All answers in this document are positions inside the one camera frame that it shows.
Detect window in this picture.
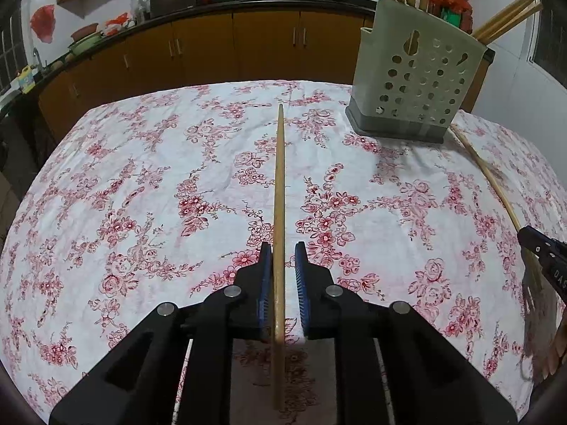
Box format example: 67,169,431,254
529,9,567,94

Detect grey-green perforated chopstick holder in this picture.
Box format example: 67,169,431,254
346,0,494,145

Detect red food packages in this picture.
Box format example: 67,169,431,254
427,0,474,34

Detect red plastic bag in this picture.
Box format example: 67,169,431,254
29,4,57,45

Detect clear plastic bag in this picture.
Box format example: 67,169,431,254
130,0,151,23

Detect red basin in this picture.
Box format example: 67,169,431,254
71,23,100,41

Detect person's right hand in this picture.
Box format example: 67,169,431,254
544,332,567,379

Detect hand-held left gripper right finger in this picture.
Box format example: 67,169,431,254
293,241,519,425

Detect green basin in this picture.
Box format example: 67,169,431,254
67,31,105,56

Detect red and white bag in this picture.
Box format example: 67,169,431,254
105,12,134,34

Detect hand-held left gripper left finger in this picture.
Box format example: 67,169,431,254
49,241,273,425

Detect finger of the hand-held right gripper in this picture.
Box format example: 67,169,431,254
518,226,567,295

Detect wooden kitchen base cabinets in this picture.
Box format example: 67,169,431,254
38,2,377,140

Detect red floral tablecloth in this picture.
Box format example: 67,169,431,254
0,79,567,425

